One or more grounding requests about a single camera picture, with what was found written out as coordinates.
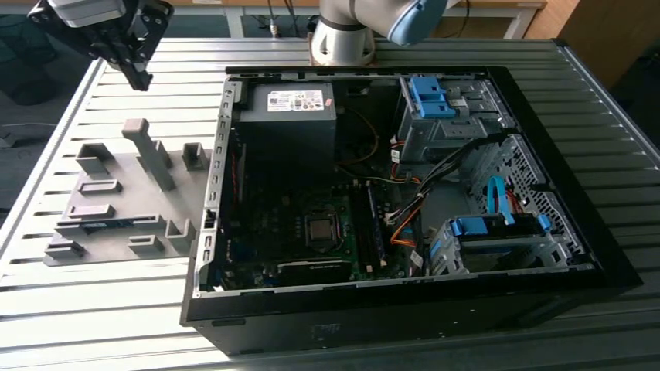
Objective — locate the grey parts rack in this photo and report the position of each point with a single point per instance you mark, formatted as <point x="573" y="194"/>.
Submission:
<point x="119" y="197"/>

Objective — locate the black PC case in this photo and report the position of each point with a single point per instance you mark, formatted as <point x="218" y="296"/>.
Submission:
<point x="361" y="317"/>

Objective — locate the grey power supply unit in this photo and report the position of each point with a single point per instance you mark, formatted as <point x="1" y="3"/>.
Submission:
<point x="289" y="131"/>

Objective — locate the silver CPU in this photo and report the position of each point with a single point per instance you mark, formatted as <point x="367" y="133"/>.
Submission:
<point x="321" y="229"/>

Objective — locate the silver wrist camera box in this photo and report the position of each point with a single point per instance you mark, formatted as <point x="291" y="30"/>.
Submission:
<point x="87" y="11"/>

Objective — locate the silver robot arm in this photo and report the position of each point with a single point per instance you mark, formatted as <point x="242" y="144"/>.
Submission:
<point x="341" y="38"/>

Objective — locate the blue plastic drive latch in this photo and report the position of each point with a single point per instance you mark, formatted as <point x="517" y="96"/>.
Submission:
<point x="431" y="100"/>

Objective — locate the grey metal disk bay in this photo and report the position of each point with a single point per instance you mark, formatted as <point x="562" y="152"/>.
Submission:
<point x="506" y="242"/>

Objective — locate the green motherboard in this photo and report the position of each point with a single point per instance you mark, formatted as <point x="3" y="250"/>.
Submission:
<point x="269" y="232"/>

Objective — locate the wooden cabinet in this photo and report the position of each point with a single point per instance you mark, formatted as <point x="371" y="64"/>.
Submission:
<point x="593" y="31"/>

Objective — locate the white curved floor stand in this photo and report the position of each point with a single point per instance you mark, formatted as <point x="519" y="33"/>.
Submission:
<point x="21" y="129"/>

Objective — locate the CPU socket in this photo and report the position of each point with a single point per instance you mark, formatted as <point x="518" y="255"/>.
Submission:
<point x="309" y="232"/>

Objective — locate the black graphics card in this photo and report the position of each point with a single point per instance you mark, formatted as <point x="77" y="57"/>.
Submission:
<point x="315" y="270"/>

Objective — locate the blue RAM stick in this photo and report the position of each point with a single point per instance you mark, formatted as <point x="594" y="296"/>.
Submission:
<point x="119" y="224"/>

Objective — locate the black RAM slot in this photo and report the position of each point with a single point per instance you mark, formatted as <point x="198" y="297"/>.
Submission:
<point x="361" y="232"/>

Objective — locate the grey metal drive cage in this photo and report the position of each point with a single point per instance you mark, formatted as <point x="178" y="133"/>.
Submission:
<point x="454" y="131"/>

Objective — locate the hard disk in blue carrier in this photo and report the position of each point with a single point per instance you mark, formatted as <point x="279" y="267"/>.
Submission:
<point x="470" y="227"/>

